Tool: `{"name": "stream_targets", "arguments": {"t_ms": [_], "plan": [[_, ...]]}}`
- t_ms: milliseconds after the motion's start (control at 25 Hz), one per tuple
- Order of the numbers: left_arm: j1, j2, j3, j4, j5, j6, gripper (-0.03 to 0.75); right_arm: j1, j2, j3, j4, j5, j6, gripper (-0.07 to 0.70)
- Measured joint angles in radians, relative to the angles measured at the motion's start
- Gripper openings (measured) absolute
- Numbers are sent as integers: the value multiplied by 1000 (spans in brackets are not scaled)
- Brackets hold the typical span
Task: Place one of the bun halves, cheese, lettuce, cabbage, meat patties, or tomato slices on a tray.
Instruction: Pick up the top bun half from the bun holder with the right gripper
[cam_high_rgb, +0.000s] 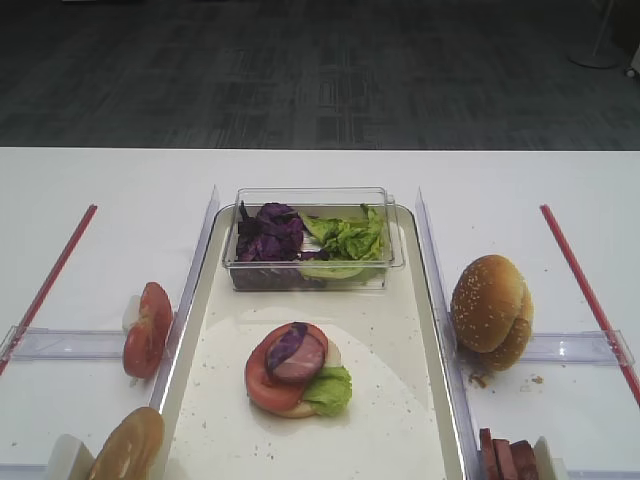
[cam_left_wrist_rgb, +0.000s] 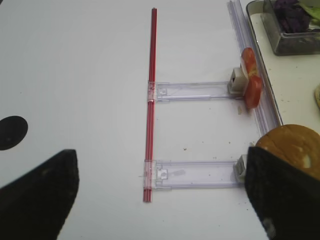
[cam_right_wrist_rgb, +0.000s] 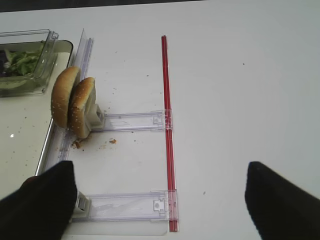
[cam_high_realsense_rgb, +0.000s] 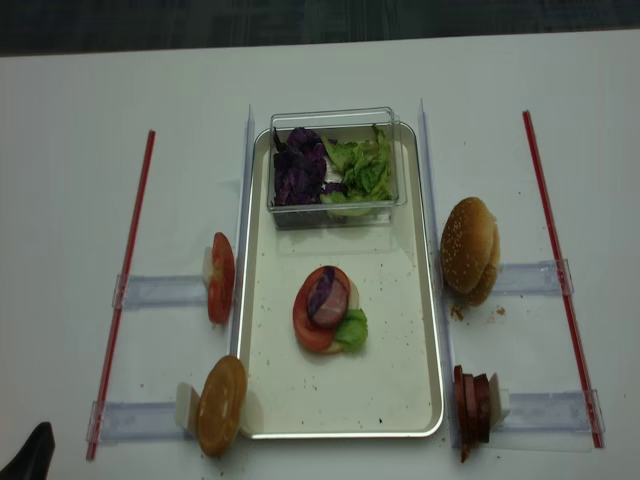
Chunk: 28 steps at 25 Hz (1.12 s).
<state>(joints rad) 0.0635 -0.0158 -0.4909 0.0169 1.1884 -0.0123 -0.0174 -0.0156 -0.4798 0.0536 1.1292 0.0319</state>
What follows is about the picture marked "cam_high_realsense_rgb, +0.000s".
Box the sesame bun top front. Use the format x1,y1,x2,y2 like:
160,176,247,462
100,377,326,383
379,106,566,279
440,197,500,295

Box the sesame bun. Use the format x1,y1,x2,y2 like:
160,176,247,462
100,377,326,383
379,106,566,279
464,264,498,306
440,197,500,295

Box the green lettuce in box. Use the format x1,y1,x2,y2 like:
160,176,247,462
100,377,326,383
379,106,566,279
319,125,392,204

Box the tomato slice on stack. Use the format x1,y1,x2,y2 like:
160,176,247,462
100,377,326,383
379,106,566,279
292,265,351,354

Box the lettuce leaf on stack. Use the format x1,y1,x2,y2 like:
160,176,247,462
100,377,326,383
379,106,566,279
333,309,368,352

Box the standing tomato slices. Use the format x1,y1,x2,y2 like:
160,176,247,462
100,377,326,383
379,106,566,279
207,232,235,325

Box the white support block tomato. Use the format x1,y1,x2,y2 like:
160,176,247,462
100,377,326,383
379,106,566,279
201,246,214,288

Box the clear plastic salad box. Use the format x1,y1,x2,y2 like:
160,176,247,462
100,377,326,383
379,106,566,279
266,107,406,229

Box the sausage slice on stack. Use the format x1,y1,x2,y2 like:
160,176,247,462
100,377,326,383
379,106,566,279
305,266,351,329

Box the purple cabbage leaves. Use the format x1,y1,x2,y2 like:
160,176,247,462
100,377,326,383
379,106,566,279
272,127,347,206

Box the silver metal tray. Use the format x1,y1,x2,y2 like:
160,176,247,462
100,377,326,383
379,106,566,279
240,126,444,439

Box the sesame bun top rear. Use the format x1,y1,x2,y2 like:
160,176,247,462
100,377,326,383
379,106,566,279
464,264,498,306

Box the standing bun half left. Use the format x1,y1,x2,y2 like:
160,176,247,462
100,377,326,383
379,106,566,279
197,355,248,457

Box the white support block bun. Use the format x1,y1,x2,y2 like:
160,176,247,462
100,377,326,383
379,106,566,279
175,382,200,438

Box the left red strip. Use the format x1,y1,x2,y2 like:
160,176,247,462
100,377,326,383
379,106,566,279
86,130,156,462

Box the red strip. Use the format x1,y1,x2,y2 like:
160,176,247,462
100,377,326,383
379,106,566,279
86,130,156,462
522,110,605,449

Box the right red strip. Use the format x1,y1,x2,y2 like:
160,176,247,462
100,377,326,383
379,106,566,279
522,110,605,449

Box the white support block sausage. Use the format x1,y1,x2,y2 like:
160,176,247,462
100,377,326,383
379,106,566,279
489,373,511,429

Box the black object bottom left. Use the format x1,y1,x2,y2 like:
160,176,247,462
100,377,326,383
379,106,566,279
0,422,55,480

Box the left long clear rail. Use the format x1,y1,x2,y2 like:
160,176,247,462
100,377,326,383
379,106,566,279
229,106,255,358

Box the clear rail upper left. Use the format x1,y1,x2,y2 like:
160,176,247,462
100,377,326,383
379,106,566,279
112,275,207,309

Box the clear rail upper right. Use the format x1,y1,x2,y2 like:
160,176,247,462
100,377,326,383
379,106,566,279
492,259,574,296

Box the clear rail lower left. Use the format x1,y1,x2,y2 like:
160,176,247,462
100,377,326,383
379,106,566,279
86,401,194,444

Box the clear rail lower right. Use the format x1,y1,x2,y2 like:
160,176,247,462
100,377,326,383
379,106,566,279
491,390,601,434

